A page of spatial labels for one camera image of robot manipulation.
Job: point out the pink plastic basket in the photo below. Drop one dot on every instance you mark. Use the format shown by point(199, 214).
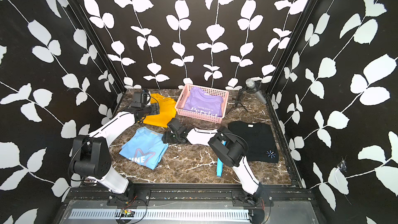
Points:
point(185, 94)

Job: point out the light blue t-shirt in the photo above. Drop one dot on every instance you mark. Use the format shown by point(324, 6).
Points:
point(145, 148)

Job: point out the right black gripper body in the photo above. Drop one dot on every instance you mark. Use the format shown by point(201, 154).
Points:
point(171, 138)

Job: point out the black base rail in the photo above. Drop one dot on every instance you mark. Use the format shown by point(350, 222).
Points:
point(232, 193)

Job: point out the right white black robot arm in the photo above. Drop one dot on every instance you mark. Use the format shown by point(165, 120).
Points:
point(230, 149)

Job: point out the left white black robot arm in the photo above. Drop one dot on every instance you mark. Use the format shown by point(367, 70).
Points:
point(91, 157)

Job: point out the yellow t-shirt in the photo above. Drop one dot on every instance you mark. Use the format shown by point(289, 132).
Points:
point(167, 111)

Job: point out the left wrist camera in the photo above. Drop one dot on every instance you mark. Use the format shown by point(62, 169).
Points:
point(141, 98)

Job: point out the white perforated strip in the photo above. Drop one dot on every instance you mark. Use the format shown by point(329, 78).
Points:
point(233, 215)

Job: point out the purple t-shirt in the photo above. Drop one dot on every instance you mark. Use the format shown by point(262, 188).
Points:
point(199, 101)

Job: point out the black folded t-shirt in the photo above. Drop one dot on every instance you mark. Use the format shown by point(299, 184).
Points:
point(260, 140)

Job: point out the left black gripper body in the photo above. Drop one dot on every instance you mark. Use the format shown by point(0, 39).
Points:
point(152, 109)

